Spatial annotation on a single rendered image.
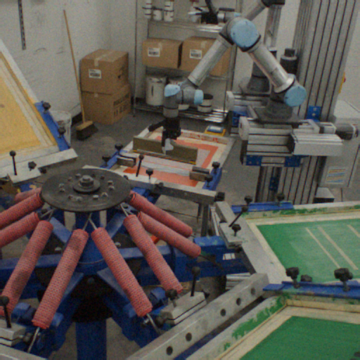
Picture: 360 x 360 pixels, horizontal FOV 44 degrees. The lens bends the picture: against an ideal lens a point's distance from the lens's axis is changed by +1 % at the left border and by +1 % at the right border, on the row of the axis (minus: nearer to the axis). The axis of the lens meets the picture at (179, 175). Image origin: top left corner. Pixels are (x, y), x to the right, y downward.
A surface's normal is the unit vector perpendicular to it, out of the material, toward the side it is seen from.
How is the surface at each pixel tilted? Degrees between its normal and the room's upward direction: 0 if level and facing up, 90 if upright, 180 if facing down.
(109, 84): 90
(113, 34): 90
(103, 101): 90
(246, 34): 85
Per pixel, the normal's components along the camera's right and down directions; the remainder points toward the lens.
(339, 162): 0.06, 0.47
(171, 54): -0.16, 0.44
